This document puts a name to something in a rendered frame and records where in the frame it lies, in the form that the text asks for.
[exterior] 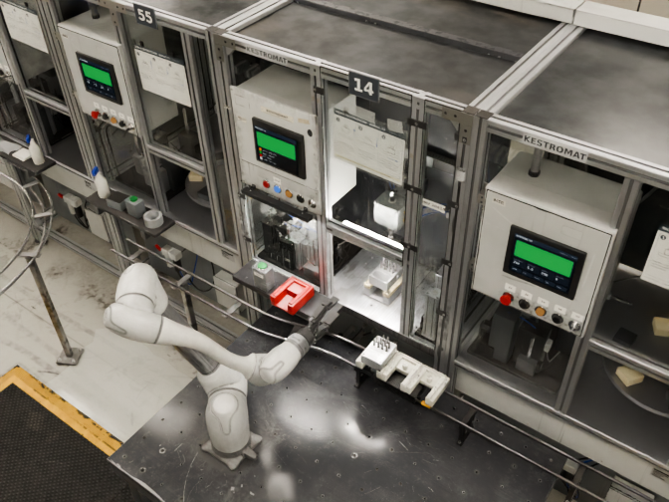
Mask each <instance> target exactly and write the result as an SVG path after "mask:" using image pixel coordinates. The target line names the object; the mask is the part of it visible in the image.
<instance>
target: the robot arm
mask: <svg viewBox="0 0 669 502"><path fill-rule="evenodd" d="M338 301H339V298H337V297H335V296H332V297H331V298H330V299H329V300H328V301H327V302H326V303H321V304H320V305H319V306H318V307H317V308H316V310H315V311H314V312H313V313H312V314H311V315H310V316H309V317H308V321H309V323H308V324H307V326H306V327H305V328H300V329H299V330H298V331H297V332H296V333H293V334H291V335H290V336H289V337H288V338H287V339H286V340H285V341H284V342H283V343H282V344H280V345H278V346H277V347H275V348H273V349H272V350H271V351H270V352H269V353H267V354H251V355H250V356H248V357H240V356H237V355H235V354H233V353H230V352H229V351H227V350H226V349H224V348H223V347H221V346H220V345H219V344H217V343H216V342H214V341H213V340H211V339H210V338H208V337H207V336H205V335H203V334H201V333H199V332H197V331H195V330H194V329H193V328H192V327H191V326H190V325H189V324H188V323H187V322H186V321H185V320H184V319H183V318H182V317H181V316H180V315H179V314H178V312H177V311H176V310H175V309H174V308H173V307H172V306H171V305H170V304H169V303H168V298H167V295H166V293H165V291H164V289H163V287H162V285H161V283H160V281H159V279H158V277H157V274H156V272H155V271H154V269H153V268H152V267H151V266H149V265H147V264H144V263H135V264H132V265H131V266H129V267H128V268H126V269H125V270H124V271H123V273H122V274H121V276H120V278H119V280H118V284H117V288H116V293H115V303H113V304H111V305H109V306H108V307H107V308H106V310H105V313H104V325H105V326H106V328H107V329H109V330H110V331H111V332H113V333H115V334H117V335H118V336H121V337H123V338H126V339H129V340H133V341H137V342H141V343H149V344H155V345H172V346H174V347H175V348H176V349H177V350H178V351H179V352H180V353H181V354H182V355H183V356H184V357H185V358H186V359H187V360H188V361H189V362H190V363H191V364H192V365H193V366H194V367H195V368H196V369H197V378H198V380H199V381H200V383H201V384H202V386H203V388H204V390H205V392H206V393H207V394H208V404H207V407H206V412H205V417H206V425H207V429H208V433H209V436H210V439H209V440H208V441H207V442H206V443H204V444H203V445H202V446H201V448H202V451H203V452H206V453H209V454H211V455H212V456H213V457H215V458H216V459H218V460H219V461H221V462H222V463H224V464H225V465H226V466H228V468H229V469H230V470H231V471H236V470H237V468H238V466H239V465H240V463H241V462H242V461H243V460H244V459H245V458H248V459H250V460H253V461H256V460H257V459H258V455H257V454H256V453H255V452H254V451H253V449H254V448H255V447H256V446H257V445H259V444H260V443H261V442H262V437H261V436H260V435H257V434H254V433H253V432H251V431H250V428H249V419H248V418H249V416H248V407H247V380H248V381H249V382H250V383H252V384H253V385H257V386H265V385H268V384H273V383H276V382H278V381H280V380H282V379H283V378H285V377H286V376H287V375H288V374H289V373H290V372H291V371H292V370H293V369H294V368H295V367H296V365H297V364H298V362H299V360H300V359H301V358H302V357H303V356H304V355H305V354H306V353H307V352H308V351H309V349H310V346H311V345H312V344H315V343H316V342H317V341H318V340H319V339H320V338H321V337H322V336H324V335H325V334H326V333H327V332H328V331H329V330H328V328H329V327H330V325H331V324H332V323H333V322H334V321H335V320H336V319H337V318H338V316H339V313H337V312H335V311H333V312H332V313H331V314H330V315H329V316H328V317H327V318H326V319H325V320H324V322H323V324H322V325H320V321H321V319H322V318H323V316H324V315H325V313H326V312H327V310H330V309H331V308H332V307H333V306H334V305H335V304H336V303H337V302H338Z"/></svg>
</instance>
